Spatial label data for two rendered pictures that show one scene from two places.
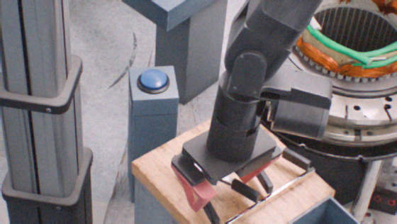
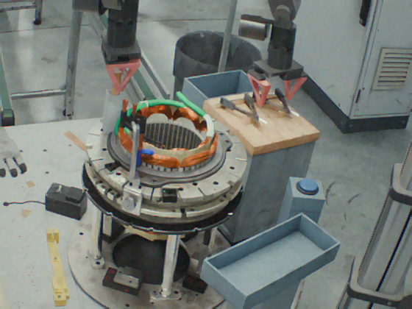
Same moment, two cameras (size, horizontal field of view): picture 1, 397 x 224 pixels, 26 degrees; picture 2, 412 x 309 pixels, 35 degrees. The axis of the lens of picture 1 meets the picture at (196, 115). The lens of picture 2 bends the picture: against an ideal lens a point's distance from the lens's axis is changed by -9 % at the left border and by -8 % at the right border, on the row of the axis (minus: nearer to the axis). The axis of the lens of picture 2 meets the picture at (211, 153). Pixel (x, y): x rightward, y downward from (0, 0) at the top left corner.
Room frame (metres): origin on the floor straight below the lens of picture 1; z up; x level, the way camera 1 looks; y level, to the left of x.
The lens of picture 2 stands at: (2.14, -0.04, 1.86)
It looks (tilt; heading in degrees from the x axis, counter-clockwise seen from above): 33 degrees down; 184
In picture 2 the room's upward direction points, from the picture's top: 11 degrees clockwise
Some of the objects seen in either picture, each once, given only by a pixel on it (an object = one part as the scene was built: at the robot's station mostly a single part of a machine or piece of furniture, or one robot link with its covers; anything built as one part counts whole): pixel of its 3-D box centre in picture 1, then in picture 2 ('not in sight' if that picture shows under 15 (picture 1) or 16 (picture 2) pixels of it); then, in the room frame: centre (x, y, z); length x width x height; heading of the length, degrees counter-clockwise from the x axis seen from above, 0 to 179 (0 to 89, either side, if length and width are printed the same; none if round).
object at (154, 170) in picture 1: (232, 181); (261, 120); (0.73, -0.06, 1.05); 0.20 x 0.19 x 0.02; 43
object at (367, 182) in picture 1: (367, 182); not in sight; (0.88, -0.28, 0.91); 0.02 x 0.02 x 0.21
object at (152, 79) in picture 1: (153, 79); (307, 185); (0.93, 0.07, 1.04); 0.04 x 0.04 x 0.01
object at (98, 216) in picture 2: not in sight; (97, 223); (1.05, -0.34, 0.91); 0.02 x 0.02 x 0.21
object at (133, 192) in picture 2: not in sight; (133, 199); (1.15, -0.24, 1.07); 0.04 x 0.02 x 0.05; 82
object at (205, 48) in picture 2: not in sight; (212, 82); (-0.66, -0.32, 0.39); 0.39 x 0.39 x 0.35
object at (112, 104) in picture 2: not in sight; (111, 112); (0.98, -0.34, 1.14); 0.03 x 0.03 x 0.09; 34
